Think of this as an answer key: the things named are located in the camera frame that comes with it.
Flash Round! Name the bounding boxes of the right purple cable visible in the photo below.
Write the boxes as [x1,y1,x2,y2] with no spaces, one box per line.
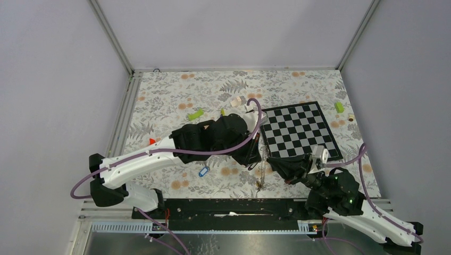
[324,143,424,244]

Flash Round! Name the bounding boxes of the small green block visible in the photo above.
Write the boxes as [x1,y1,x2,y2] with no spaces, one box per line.
[334,101,345,114]

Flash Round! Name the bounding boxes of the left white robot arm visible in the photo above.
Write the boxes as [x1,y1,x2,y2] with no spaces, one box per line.
[89,111,264,218]

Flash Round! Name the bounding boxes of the black white chessboard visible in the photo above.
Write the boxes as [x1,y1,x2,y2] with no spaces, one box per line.
[261,101,343,162]

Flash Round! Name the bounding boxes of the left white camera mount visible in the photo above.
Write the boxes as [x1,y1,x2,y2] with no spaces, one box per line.
[242,110,268,133]

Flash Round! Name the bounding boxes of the green curved block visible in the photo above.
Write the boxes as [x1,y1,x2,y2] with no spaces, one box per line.
[187,108,204,121]

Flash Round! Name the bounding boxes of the small keys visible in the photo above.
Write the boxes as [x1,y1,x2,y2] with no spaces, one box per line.
[256,180,264,192]

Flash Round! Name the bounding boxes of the white slotted cable duct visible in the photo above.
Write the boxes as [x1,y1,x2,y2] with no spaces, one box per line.
[91,218,317,234]

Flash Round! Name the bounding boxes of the small beige wooden block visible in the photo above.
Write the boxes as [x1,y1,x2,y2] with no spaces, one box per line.
[230,97,242,107]

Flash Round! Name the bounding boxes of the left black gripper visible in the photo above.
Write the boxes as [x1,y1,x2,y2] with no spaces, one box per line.
[214,127,261,166]

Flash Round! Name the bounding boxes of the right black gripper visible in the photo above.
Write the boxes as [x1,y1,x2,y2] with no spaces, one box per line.
[265,152,333,198]

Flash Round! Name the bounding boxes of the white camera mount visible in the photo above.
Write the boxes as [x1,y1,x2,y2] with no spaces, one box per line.
[242,110,268,133]
[308,145,329,174]

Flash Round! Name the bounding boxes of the blue key tag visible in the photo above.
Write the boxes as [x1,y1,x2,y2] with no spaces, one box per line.
[198,166,210,177]

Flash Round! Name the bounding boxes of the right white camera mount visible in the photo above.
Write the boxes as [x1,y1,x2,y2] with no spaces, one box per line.
[308,145,329,174]

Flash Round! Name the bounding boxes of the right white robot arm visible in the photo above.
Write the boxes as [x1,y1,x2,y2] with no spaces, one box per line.
[266,151,423,254]

